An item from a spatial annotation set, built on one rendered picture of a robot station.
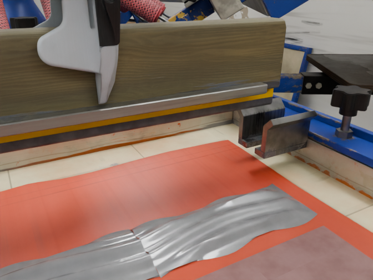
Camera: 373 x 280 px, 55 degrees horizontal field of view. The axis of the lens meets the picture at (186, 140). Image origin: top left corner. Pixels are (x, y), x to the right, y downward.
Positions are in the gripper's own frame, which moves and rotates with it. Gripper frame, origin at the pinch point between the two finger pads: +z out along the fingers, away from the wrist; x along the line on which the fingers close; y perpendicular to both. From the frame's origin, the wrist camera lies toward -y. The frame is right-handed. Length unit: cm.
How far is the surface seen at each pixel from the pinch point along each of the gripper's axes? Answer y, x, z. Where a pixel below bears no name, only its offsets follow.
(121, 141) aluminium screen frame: -6.0, -14.3, 12.8
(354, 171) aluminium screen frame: -25.5, 9.4, 11.3
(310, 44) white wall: -200, -160, 33
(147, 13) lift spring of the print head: -29, -57, -1
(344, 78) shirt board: -71, -28, 14
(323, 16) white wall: -200, -151, 13
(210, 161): -14.7, -4.1, 13.5
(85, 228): 3.5, 2.1, 13.6
